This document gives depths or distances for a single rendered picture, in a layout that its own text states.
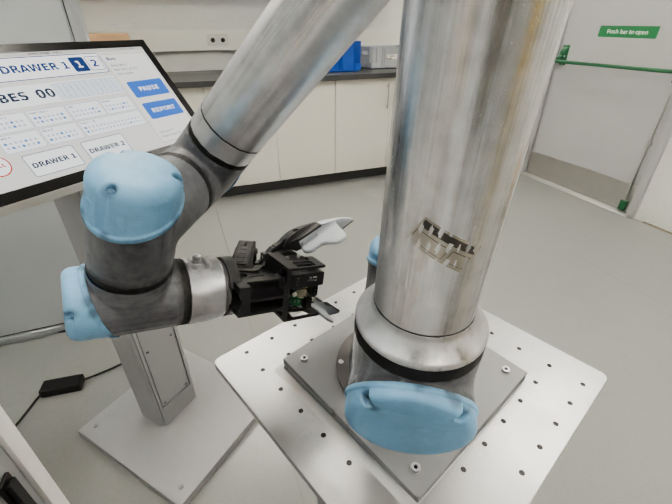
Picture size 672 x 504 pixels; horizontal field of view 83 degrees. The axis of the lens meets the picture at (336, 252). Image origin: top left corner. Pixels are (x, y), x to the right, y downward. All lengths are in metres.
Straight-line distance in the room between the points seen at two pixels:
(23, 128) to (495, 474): 0.98
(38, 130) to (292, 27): 0.70
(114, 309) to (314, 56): 0.29
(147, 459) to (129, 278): 1.17
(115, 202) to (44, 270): 1.72
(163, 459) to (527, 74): 1.43
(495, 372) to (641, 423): 1.24
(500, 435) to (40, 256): 1.83
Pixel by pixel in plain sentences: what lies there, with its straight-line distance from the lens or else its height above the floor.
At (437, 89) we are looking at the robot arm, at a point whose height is 1.20.
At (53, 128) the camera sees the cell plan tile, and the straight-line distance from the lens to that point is 0.98.
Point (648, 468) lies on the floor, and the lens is 1.74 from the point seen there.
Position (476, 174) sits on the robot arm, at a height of 1.16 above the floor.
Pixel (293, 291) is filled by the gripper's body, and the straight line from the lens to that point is 0.47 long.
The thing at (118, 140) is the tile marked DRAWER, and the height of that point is 1.01.
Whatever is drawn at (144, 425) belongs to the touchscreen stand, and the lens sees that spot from 1.59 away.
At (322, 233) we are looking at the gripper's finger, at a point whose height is 0.98.
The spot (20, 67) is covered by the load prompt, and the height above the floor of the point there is 1.16.
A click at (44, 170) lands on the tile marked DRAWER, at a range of 0.92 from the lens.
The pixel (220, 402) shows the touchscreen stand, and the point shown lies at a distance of 1.56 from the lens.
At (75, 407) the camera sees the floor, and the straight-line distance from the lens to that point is 1.82.
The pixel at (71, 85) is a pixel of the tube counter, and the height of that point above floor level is 1.12.
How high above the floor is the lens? 1.23
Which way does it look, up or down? 31 degrees down
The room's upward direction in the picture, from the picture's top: straight up
